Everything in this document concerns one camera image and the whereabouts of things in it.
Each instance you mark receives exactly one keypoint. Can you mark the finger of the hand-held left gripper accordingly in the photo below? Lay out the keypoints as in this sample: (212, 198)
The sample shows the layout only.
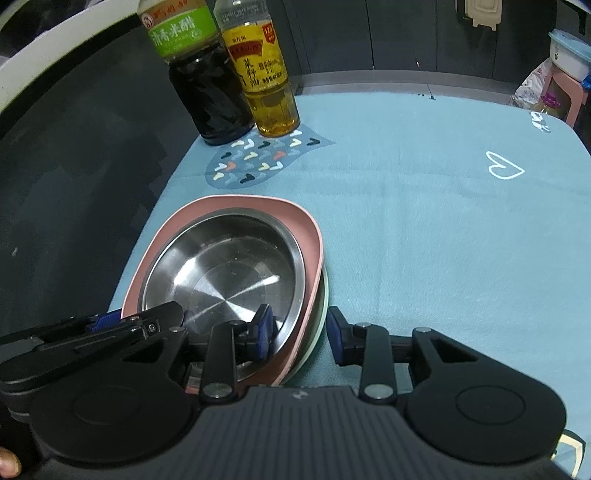
(106, 344)
(138, 311)

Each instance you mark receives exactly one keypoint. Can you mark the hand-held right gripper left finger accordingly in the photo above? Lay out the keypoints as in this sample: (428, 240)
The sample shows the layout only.
(264, 334)

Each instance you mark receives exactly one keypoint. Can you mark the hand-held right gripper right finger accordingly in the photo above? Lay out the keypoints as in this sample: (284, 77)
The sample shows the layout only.
(336, 337)

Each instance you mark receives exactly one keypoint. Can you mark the green plate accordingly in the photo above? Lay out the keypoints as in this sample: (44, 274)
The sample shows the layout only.
(322, 300)

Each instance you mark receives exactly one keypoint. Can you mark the small steel pan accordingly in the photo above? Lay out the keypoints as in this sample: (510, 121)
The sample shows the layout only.
(221, 263)

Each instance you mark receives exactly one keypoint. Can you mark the pink plate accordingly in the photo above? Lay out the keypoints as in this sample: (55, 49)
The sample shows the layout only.
(194, 210)

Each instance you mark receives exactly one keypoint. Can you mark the person's left hand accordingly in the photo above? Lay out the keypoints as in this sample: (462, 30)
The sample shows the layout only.
(9, 463)

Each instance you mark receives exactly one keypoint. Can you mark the blue tablecloth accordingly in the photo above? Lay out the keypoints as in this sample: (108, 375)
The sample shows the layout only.
(438, 240)

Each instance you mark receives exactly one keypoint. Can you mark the dark sauce bottle green label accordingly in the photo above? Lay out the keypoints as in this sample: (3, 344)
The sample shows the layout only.
(207, 92)

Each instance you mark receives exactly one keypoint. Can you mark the yellow oil bottle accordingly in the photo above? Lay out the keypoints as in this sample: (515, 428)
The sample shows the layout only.
(268, 83)

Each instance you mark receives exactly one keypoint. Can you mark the white counter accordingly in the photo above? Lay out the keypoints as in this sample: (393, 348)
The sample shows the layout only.
(27, 60)

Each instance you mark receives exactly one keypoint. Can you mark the small yellow bottle purple cap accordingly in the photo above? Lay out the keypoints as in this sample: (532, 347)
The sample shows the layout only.
(547, 106)

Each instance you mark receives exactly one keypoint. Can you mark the patterned plastic bag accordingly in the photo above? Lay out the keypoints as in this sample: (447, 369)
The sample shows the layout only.
(531, 85)

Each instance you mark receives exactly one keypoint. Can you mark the pink plastic stool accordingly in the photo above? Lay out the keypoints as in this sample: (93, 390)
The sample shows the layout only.
(575, 99)

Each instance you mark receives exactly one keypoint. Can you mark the beige plastic stool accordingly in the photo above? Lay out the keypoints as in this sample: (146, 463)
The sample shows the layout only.
(478, 11)

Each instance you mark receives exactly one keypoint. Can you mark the white container blue lid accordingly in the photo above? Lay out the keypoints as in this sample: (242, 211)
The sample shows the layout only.
(570, 53)

